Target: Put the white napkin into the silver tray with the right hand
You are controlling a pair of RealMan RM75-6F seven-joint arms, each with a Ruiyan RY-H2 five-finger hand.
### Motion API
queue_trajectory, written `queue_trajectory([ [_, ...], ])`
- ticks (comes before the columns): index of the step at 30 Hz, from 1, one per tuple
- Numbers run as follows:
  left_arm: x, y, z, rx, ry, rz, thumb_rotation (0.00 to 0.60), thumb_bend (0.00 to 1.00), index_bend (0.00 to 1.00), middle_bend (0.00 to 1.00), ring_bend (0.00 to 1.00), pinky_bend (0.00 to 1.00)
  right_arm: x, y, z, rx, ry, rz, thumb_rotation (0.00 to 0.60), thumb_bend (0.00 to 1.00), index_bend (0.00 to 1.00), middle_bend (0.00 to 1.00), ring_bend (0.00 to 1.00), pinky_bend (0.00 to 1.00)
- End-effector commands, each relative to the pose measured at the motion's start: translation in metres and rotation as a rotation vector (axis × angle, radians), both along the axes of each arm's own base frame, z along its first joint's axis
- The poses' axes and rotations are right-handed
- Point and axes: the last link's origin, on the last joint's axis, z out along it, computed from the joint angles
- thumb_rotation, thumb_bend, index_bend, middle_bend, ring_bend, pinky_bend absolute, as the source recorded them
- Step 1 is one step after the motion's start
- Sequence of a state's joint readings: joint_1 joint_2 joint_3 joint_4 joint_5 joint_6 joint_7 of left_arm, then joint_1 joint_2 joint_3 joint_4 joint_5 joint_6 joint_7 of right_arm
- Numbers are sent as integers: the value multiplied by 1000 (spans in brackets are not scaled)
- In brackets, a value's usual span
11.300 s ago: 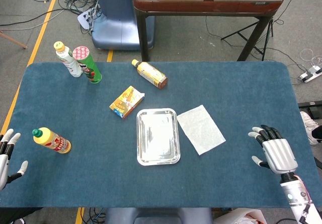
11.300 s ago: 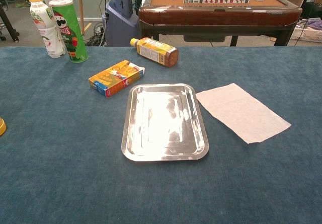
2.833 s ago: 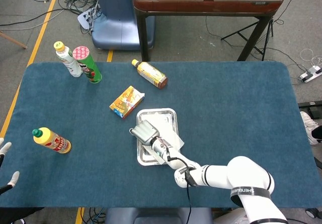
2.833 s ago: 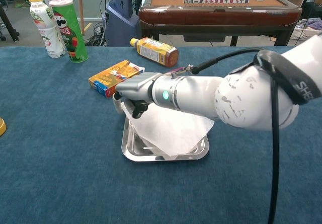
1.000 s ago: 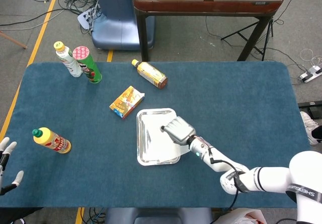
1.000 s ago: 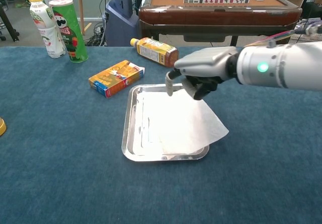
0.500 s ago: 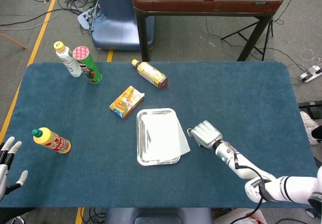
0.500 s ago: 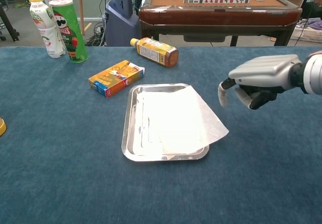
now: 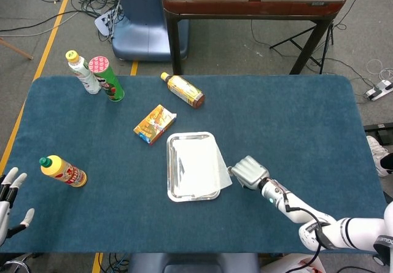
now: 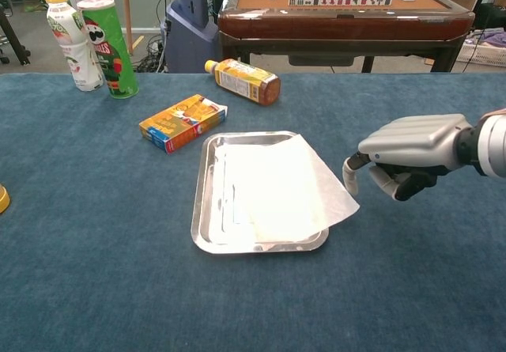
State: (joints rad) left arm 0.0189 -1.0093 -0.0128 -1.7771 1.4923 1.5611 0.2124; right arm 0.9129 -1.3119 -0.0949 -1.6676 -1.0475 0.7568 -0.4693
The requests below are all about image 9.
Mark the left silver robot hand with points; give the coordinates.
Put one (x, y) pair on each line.
(3, 214)

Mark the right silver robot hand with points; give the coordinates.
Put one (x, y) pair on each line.
(250, 171)

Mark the white paper sheet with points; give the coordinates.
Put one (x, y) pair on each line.
(196, 165)

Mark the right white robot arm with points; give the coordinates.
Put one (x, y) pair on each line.
(307, 214)

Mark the silver metal tray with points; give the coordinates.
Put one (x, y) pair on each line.
(172, 193)

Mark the blue table mat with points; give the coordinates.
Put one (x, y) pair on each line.
(276, 116)

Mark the yellow bottle green cap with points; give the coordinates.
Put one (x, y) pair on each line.
(64, 171)

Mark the white plastic bag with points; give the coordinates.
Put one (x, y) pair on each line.
(285, 265)

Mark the brown tea bottle yellow cap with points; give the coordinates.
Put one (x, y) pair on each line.
(184, 90)

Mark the yellow snack box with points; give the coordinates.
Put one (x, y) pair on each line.
(155, 124)

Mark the grey blue robot chassis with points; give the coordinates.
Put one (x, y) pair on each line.
(193, 263)

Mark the white sneaker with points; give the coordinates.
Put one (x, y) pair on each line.
(376, 153)

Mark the black sock ankle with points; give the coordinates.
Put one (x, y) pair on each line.
(387, 162)

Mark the black floor equipment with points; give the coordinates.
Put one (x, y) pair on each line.
(383, 135)

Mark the white grey power strip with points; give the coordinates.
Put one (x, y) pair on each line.
(379, 89)

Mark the white bottle yellow cap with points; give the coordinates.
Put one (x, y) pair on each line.
(84, 76)

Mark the black tripod stand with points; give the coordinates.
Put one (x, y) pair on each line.
(331, 33)

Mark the wooden stick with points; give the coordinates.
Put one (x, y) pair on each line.
(18, 51)

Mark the brown mahjong table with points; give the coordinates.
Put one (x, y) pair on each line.
(245, 7)

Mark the green chips can pink lid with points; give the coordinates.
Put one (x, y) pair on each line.
(107, 83)

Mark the blue grey machine base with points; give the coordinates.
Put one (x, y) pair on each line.
(144, 24)

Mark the white power strip with plugs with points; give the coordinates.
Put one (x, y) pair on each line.
(102, 23)

